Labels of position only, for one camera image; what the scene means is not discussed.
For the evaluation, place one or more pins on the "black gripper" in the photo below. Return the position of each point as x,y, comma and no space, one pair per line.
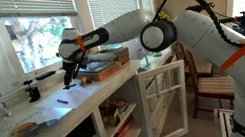
69,70

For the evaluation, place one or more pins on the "light blue crayon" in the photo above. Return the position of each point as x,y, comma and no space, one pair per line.
62,101

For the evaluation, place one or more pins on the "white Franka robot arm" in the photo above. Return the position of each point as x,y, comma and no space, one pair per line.
122,28

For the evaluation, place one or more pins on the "white paper sheet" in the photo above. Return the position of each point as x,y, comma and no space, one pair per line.
76,95

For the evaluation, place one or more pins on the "small wooden block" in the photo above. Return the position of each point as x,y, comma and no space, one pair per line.
85,81

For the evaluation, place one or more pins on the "black remote control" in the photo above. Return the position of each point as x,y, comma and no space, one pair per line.
46,75

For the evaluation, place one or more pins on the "brown Unsolved Case Files box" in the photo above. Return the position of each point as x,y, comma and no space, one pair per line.
106,74

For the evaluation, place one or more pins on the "white shelf cabinet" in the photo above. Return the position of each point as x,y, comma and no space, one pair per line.
98,123

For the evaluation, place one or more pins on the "black bag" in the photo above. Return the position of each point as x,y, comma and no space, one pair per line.
81,133

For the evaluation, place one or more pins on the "white framed window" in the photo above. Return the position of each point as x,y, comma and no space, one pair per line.
30,44

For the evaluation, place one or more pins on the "pink toy package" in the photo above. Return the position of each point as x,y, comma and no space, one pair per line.
121,105

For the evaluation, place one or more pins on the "yellow green puzzle box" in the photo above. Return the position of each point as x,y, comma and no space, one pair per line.
113,119

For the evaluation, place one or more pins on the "brown woven box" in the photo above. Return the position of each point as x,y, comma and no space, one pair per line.
122,55

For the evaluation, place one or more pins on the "sunset cover book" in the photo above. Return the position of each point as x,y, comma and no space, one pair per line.
25,129

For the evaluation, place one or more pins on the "red flat box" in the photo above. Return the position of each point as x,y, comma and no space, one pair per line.
124,129

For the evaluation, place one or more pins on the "silver computer monitor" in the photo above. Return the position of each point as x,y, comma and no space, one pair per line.
144,58

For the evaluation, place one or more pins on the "white glass-pane cabinet door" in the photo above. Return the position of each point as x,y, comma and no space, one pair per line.
160,72

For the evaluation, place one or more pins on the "green bottle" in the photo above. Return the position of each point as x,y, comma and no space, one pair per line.
157,54

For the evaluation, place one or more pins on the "yellow flowers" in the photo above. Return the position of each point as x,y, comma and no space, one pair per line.
164,15

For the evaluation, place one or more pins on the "wooden chair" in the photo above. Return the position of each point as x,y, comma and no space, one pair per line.
213,86
202,69

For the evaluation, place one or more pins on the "white slatted crate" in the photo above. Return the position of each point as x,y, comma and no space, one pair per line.
225,124

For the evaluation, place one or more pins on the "black clamp mount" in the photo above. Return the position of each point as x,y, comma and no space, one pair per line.
33,92

